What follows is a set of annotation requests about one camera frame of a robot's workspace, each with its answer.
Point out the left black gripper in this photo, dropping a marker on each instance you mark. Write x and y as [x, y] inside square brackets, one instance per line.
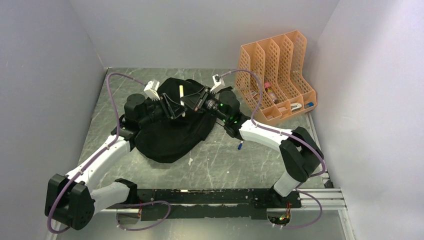
[164, 103]

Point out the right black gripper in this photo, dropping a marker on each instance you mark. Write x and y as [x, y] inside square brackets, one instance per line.
[195, 101]

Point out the thin white pen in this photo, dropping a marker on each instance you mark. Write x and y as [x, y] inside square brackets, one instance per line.
[181, 94]

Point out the black student backpack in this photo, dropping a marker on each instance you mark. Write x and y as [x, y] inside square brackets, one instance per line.
[167, 140]

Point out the blue capped white pen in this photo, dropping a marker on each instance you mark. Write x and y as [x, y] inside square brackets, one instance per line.
[240, 145]

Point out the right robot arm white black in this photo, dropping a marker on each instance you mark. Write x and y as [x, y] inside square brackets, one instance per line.
[300, 153]

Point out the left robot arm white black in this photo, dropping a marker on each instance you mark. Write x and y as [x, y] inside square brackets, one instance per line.
[72, 199]

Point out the pink capped bottle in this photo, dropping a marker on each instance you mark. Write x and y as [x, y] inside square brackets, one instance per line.
[271, 93]

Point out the orange plastic file organizer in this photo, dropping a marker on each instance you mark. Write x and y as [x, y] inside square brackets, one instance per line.
[278, 60]

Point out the silver stapler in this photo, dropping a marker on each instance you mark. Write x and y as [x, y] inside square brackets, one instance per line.
[295, 107]

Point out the small blue item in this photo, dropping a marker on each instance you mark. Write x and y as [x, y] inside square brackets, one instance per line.
[308, 105]

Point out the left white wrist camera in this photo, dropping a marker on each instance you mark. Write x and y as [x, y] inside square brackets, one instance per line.
[151, 90]

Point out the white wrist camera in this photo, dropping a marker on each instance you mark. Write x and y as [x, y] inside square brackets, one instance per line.
[151, 90]
[218, 84]

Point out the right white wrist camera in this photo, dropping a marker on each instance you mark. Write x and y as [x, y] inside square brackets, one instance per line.
[218, 84]

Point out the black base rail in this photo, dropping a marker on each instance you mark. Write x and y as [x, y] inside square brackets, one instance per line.
[158, 213]

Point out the aluminium frame rail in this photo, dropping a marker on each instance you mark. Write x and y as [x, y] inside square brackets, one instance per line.
[309, 199]

